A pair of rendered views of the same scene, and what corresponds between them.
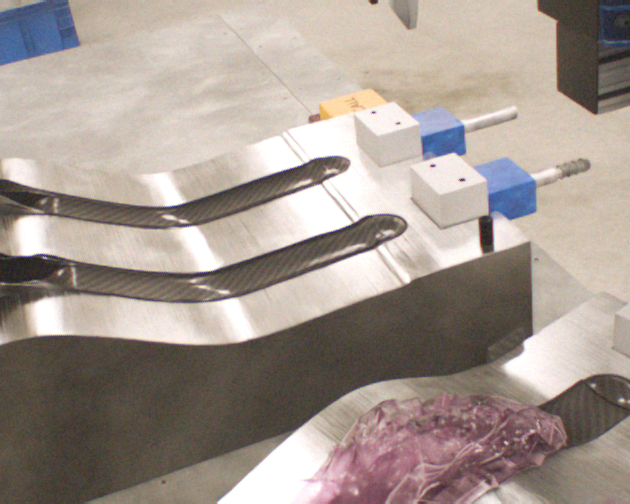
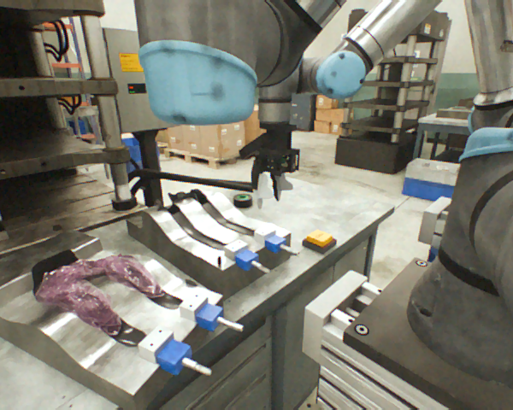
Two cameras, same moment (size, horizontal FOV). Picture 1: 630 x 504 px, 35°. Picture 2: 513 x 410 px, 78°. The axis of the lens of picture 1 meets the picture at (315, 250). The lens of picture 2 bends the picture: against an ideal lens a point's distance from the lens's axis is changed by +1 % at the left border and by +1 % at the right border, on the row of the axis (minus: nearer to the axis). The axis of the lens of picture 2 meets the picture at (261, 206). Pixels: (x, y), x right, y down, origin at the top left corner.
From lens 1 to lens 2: 0.77 m
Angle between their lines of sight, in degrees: 51
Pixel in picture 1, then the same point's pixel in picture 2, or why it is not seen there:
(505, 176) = (246, 256)
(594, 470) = (138, 302)
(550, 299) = (248, 299)
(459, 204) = (227, 252)
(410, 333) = (199, 270)
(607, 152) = not seen: outside the picture
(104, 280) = (182, 218)
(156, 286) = (189, 226)
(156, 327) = (168, 229)
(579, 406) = (172, 301)
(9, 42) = (436, 193)
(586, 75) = not seen: hidden behind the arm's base
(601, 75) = not seen: hidden behind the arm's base
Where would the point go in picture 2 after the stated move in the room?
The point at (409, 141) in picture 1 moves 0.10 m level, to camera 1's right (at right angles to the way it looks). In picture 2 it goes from (261, 238) to (283, 255)
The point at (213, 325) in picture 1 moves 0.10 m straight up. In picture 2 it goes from (178, 237) to (173, 204)
